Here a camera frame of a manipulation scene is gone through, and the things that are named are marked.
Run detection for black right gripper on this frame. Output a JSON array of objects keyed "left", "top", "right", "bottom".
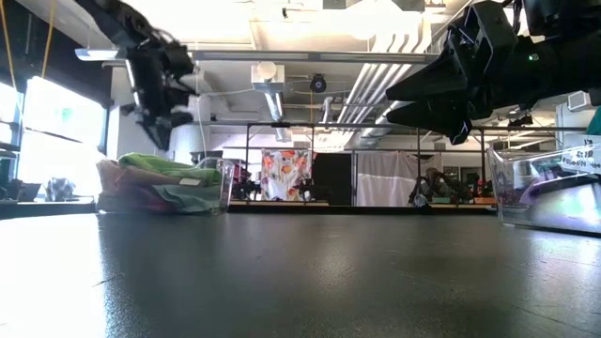
[{"left": 385, "top": 0, "right": 520, "bottom": 146}]

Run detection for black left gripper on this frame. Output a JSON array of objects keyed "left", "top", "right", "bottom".
[{"left": 125, "top": 38, "right": 196, "bottom": 152}]

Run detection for clear plastic basket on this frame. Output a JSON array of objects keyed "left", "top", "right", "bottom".
[
  {"left": 486, "top": 135, "right": 601, "bottom": 236},
  {"left": 96, "top": 157, "right": 236, "bottom": 217}
]

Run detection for white round column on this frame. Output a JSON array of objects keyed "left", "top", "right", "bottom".
[{"left": 177, "top": 93, "right": 212, "bottom": 163}]

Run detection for white ceiling pipes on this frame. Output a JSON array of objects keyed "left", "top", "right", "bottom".
[{"left": 335, "top": 27, "right": 424, "bottom": 124}]

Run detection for black ceiling device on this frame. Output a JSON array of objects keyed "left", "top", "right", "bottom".
[{"left": 507, "top": 112, "right": 534, "bottom": 128}]

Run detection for white hanging cloth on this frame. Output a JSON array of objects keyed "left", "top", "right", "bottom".
[{"left": 356, "top": 150, "right": 442, "bottom": 207}]

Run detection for ceiling light fixture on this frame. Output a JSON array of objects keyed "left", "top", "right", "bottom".
[{"left": 74, "top": 48, "right": 128, "bottom": 62}]

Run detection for white ceiling unit box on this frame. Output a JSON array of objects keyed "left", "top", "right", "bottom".
[{"left": 251, "top": 60, "right": 286, "bottom": 93}]

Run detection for black square panel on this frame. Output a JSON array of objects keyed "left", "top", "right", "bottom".
[{"left": 312, "top": 152, "right": 353, "bottom": 207}]

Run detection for floral patterned cloth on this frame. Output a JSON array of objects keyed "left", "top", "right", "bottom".
[{"left": 260, "top": 148, "right": 315, "bottom": 202}]

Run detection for white air conditioner unit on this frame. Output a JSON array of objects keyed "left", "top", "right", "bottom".
[{"left": 566, "top": 90, "right": 593, "bottom": 113}]

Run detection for black rail frame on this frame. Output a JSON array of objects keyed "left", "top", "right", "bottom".
[{"left": 206, "top": 120, "right": 588, "bottom": 207}]

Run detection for grey overhead frame bar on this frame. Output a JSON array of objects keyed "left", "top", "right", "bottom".
[{"left": 192, "top": 50, "right": 438, "bottom": 66}]

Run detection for yellow hanging cable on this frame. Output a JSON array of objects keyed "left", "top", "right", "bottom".
[
  {"left": 40, "top": 0, "right": 57, "bottom": 79},
  {"left": 0, "top": 0, "right": 18, "bottom": 90}
]

